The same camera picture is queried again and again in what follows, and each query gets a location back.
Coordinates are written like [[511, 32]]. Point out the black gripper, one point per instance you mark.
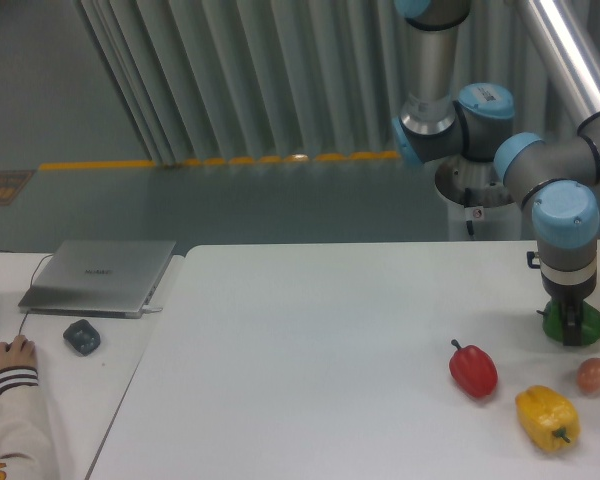
[[571, 312]]

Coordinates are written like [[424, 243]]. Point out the green bell pepper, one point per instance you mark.
[[551, 322]]

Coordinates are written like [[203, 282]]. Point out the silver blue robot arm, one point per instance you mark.
[[552, 184]]

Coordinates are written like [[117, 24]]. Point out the white sleeved forearm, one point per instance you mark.
[[27, 449]]

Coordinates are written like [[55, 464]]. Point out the person's hand on mouse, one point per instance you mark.
[[19, 353]]

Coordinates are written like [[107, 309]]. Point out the brown egg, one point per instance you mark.
[[588, 376]]

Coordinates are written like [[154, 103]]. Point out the yellow bell pepper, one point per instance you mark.
[[548, 418]]

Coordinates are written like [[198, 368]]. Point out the red bell pepper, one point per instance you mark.
[[473, 370]]

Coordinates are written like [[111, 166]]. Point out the grey pleated curtain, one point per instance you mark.
[[234, 79]]

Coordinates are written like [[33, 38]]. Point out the silver closed laptop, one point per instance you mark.
[[99, 278]]

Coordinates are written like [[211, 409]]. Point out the dark grey small device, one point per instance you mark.
[[82, 337]]

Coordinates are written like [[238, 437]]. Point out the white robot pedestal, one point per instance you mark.
[[478, 205]]

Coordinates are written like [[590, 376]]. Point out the white laptop cable plug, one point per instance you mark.
[[151, 309]]

